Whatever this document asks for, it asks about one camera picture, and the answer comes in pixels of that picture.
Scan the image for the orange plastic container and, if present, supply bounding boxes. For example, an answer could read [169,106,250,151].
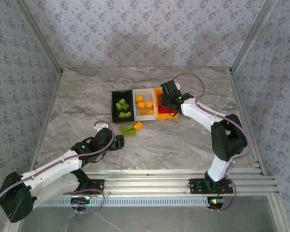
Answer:
[153,87,179,120]

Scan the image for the white plastic container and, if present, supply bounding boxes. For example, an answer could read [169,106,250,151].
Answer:
[132,88,158,121]

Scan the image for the black plastic container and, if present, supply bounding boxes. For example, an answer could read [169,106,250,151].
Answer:
[111,89,135,123]

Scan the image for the small circuit board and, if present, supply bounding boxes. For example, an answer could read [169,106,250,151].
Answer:
[207,196,228,209]
[71,196,92,206]

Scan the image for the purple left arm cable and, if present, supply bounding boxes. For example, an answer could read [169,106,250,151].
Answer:
[0,120,124,232]

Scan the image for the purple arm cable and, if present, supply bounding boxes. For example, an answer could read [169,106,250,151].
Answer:
[172,72,253,213]
[0,120,124,232]

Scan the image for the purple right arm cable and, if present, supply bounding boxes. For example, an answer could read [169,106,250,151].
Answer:
[172,72,253,213]

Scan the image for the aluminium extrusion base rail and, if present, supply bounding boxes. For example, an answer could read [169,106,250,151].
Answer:
[26,168,280,197]

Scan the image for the aluminium table side rail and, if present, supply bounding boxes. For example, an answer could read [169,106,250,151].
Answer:
[28,70,63,178]
[227,67,268,176]

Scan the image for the grey slotted cable duct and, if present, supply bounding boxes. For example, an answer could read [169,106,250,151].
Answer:
[37,196,215,207]

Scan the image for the aluminium frame post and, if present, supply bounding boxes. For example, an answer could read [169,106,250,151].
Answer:
[14,0,64,74]
[229,0,280,73]

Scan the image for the aluminium frame leg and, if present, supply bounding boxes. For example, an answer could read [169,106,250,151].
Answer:
[267,194,290,232]
[2,218,25,232]

